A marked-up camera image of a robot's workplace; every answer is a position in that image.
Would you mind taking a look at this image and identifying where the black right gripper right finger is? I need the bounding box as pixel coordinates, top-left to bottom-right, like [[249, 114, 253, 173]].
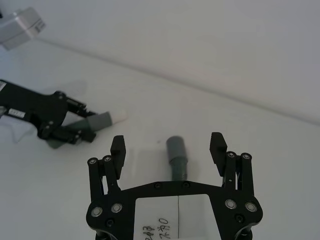
[[209, 132, 256, 199]]

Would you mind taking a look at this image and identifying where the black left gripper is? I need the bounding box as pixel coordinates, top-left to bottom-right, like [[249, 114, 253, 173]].
[[0, 79, 98, 146]]

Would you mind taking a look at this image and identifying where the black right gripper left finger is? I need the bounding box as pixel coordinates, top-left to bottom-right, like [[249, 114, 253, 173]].
[[87, 134, 127, 201]]

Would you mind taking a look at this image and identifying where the white table cloth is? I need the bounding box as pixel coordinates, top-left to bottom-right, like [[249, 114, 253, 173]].
[[0, 37, 320, 240]]

